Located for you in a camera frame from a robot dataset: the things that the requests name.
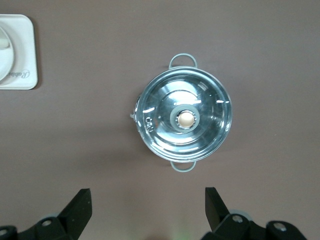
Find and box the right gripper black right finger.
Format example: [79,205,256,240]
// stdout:
[201,186,309,240]

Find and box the steel electric cooking pot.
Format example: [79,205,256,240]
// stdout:
[129,52,234,174]

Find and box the brown table cover cloth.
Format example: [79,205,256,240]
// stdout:
[0,0,320,240]

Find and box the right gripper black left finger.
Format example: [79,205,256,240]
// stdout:
[0,188,93,240]

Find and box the glass pot lid with knob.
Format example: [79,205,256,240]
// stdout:
[136,68,232,161]

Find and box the cream tray with rabbit print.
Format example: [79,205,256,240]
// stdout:
[0,14,39,91]

